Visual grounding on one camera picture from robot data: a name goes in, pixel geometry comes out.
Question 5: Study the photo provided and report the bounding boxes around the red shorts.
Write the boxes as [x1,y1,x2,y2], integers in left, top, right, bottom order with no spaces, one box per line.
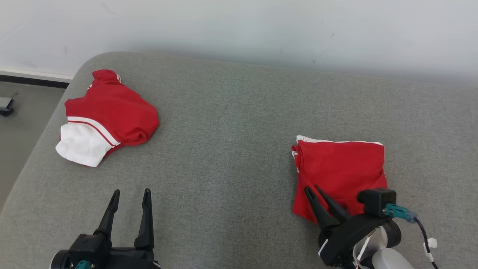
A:
[291,135,388,225]

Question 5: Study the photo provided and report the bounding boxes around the small grey floor object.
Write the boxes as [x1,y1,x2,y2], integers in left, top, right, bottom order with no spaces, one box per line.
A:
[0,97,15,117]

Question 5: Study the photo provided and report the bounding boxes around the red and white wire bundle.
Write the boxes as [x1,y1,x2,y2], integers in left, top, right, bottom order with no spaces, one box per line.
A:
[353,230,376,269]

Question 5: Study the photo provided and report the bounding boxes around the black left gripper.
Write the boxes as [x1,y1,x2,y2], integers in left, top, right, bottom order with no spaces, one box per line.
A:
[93,188,161,269]

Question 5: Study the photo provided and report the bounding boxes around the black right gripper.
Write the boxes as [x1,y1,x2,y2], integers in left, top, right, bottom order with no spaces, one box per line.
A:
[304,185,389,268]

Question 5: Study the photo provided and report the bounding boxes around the red and white basketball jersey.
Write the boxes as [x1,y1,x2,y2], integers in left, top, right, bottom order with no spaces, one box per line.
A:
[55,69,160,168]

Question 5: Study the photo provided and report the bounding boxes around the white and black baseboard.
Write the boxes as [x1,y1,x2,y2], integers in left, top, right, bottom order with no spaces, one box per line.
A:
[0,67,74,89]

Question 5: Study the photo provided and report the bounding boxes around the teal plug right camera cable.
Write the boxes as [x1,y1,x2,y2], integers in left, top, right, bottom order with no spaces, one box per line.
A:
[385,204,440,269]

